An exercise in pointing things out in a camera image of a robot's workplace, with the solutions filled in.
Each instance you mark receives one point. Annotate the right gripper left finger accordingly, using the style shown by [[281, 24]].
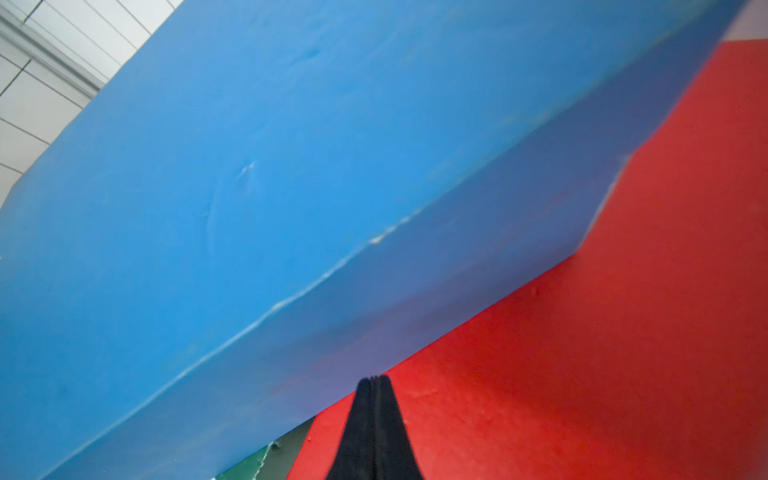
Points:
[[355, 456]]

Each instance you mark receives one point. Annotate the blue shoebox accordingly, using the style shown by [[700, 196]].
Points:
[[273, 199]]

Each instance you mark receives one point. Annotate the green shoebox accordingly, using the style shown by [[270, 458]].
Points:
[[273, 461]]

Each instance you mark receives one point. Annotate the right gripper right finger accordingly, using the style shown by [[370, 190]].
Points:
[[394, 458]]

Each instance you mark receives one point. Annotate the red shoebox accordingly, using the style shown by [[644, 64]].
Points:
[[644, 355]]

